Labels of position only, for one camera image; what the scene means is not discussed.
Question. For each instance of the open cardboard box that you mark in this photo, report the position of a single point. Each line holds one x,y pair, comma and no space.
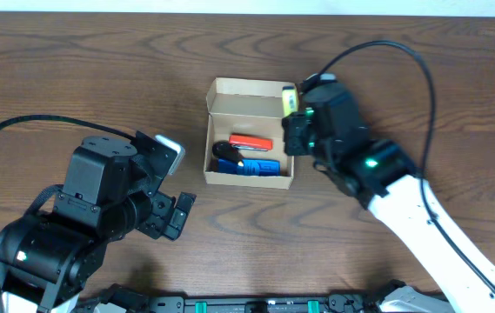
251,108

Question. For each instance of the yellow highlighter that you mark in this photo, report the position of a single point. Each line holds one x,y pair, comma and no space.
289,99

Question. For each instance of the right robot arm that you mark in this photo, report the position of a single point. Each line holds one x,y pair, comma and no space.
324,123

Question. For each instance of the blue plastic holder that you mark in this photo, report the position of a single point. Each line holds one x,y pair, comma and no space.
251,167

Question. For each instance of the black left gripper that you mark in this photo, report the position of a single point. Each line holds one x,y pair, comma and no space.
160,213

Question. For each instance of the red stapler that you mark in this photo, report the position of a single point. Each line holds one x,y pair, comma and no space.
243,142

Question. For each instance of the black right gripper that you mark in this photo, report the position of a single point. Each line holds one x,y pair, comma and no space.
297,135

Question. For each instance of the black correction tape dispenser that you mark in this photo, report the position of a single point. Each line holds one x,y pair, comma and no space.
224,150

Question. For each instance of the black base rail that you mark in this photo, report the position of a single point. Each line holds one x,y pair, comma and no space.
396,296

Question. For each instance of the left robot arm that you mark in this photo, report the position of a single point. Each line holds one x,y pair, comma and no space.
111,188

